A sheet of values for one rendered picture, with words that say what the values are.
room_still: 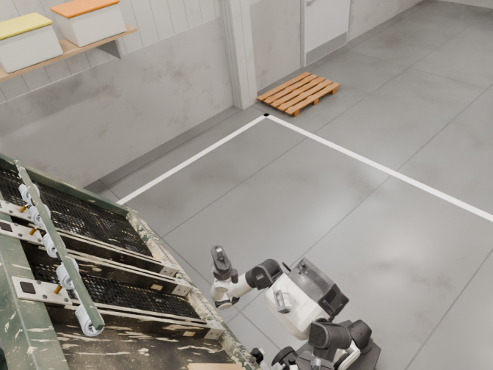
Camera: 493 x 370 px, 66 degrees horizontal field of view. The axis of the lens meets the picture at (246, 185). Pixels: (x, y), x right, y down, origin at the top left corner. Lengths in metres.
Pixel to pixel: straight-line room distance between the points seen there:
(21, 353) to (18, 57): 2.74
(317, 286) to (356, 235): 2.11
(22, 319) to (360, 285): 2.75
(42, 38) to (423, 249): 3.74
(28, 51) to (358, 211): 3.30
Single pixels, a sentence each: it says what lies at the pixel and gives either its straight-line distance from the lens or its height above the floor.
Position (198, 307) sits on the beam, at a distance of 2.39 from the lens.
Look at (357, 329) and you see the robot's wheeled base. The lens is 2.91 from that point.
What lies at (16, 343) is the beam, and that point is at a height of 1.91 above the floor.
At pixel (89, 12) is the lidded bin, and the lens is 3.81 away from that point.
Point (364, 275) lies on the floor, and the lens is 3.59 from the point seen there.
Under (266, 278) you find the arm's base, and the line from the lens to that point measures 1.89.
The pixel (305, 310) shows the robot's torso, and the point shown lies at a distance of 1.79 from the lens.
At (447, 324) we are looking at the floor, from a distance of 3.50.
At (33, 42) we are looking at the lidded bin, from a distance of 3.68.
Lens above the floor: 2.90
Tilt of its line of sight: 41 degrees down
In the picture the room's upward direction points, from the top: 7 degrees counter-clockwise
